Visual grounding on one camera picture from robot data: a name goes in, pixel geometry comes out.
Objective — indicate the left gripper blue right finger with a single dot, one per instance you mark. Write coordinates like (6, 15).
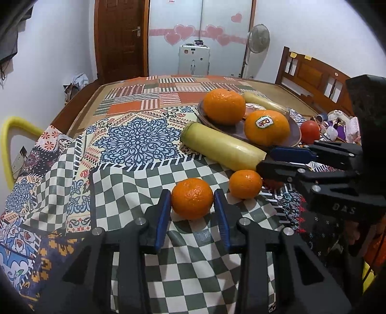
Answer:
(303, 284)

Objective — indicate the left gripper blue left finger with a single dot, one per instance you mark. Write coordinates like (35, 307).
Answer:
(83, 283)

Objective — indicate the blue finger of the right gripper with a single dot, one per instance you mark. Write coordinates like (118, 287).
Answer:
(301, 153)
(299, 176)

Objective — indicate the large orange front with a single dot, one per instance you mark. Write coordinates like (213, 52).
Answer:
(266, 128)

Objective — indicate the large orange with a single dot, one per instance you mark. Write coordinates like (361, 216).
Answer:
(225, 107)
(266, 128)

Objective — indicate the small mandarin front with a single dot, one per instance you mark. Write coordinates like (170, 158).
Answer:
(192, 198)

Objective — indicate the small mandarin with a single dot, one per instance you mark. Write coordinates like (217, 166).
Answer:
(245, 184)
(192, 198)

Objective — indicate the dark red grape centre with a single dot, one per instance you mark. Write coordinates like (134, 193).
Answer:
(272, 184)

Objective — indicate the red tomato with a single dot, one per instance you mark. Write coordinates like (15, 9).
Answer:
(310, 132)

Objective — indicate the small mandarin rear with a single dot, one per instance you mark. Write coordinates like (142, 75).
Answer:
(245, 184)

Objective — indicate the wooden bed headboard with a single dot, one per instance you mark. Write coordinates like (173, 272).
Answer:
(316, 83)

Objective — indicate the dark purple ceramic plate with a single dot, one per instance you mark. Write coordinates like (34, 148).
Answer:
(237, 130)

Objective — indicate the standing electric fan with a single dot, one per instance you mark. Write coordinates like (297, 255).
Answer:
(258, 41)

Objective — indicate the striped patchwork bed blanket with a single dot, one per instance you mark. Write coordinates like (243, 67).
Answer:
(155, 92)

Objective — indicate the sliding wardrobe with hearts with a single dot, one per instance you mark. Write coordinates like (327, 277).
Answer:
(223, 26)

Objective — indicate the clothes pile on chair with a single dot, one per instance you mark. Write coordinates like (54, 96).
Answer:
(75, 86)

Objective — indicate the brown wooden door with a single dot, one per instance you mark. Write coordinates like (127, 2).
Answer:
(121, 39)

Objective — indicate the wall power socket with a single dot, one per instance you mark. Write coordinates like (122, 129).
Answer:
(18, 162)

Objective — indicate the small black wall monitor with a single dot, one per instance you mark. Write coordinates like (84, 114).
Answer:
(9, 48)

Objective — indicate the wall mounted black television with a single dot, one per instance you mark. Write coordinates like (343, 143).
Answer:
(13, 12)

